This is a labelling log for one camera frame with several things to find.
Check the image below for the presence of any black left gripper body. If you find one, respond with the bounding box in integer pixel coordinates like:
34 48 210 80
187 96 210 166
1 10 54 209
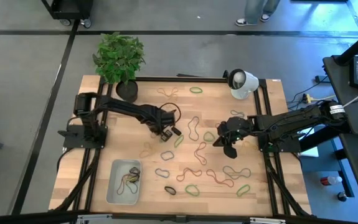
147 104 177 133

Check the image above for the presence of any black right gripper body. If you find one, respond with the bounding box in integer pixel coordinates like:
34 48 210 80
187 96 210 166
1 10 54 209
217 116 256 142

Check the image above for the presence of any blue rubber band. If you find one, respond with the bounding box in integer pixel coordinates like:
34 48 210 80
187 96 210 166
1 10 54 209
125 182 139 195
154 167 171 179
160 150 176 162

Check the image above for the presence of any long yellow rubber band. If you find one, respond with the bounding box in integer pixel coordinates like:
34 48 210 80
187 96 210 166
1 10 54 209
156 86 179 98

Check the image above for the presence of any long grey rubber band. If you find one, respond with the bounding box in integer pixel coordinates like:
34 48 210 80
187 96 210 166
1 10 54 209
222 165 252 180

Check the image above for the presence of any grey plastic bin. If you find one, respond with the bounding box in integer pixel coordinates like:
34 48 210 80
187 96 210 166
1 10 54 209
105 159 143 206

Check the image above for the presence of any white spotlight lamp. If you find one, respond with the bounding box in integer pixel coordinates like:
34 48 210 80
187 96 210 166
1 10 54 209
222 68 260 101

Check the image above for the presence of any green plant in black pot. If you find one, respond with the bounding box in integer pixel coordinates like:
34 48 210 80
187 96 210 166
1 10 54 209
92 31 146 104

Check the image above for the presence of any yellow power plug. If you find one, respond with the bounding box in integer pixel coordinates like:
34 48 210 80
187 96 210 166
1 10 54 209
301 93 319 105

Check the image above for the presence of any white paper sheet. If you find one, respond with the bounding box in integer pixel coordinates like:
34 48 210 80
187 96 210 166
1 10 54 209
299 124 320 158

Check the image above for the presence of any red labelled bottle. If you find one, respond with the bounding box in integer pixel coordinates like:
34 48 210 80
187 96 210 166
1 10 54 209
319 175 344 187

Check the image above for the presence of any black side desk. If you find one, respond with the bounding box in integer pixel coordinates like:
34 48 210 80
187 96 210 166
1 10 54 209
323 54 358 212

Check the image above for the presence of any person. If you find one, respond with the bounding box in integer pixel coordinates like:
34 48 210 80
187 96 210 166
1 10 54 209
235 0 281 27

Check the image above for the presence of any black wheeled cart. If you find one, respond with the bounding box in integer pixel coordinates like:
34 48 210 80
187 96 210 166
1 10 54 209
40 0 94 29

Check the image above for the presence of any black diagonal pole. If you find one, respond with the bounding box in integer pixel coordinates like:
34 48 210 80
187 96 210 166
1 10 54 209
333 24 358 67

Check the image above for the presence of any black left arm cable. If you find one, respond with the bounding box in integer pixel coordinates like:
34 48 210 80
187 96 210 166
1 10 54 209
159 102 182 125

